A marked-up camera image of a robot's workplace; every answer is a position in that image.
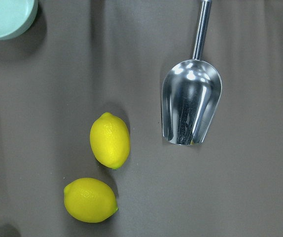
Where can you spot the metal ice scoop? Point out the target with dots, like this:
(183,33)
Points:
(191,92)

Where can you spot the yellow lemon near scoop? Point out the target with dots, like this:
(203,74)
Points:
(110,140)

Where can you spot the yellow lemon far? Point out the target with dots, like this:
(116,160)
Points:
(89,200)

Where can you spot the mint green bowl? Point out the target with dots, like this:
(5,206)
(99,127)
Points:
(16,17)

